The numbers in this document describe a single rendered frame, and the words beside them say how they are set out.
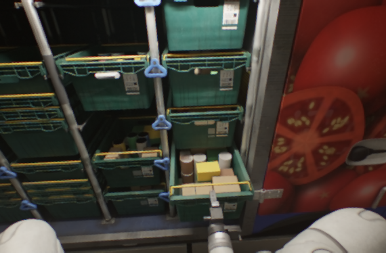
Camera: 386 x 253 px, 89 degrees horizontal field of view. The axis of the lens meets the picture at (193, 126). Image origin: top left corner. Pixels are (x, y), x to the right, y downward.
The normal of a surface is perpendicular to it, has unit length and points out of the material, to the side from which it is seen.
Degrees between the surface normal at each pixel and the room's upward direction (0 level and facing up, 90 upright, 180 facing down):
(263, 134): 90
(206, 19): 97
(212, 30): 96
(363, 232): 9
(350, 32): 90
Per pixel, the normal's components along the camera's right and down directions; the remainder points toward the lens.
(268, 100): 0.06, 0.50
